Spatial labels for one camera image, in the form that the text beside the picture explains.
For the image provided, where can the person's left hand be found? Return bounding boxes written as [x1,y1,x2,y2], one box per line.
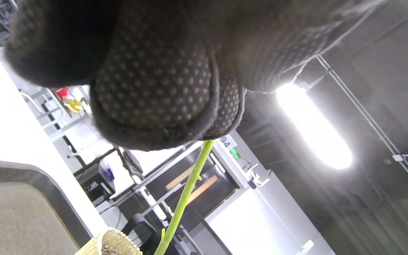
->
[5,0,385,152]

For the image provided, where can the red artificial rose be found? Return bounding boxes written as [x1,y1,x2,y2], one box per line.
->
[154,140,215,255]

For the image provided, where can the red and yellow figure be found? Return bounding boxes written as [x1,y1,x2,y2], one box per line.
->
[55,88,83,114]

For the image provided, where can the long ceiling light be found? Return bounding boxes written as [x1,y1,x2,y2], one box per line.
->
[277,83,353,170]

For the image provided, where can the gold ribbed flower pot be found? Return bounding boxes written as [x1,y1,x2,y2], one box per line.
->
[75,228,143,255]

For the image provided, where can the dark brown plastic tray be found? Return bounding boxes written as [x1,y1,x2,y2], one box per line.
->
[0,158,94,255]

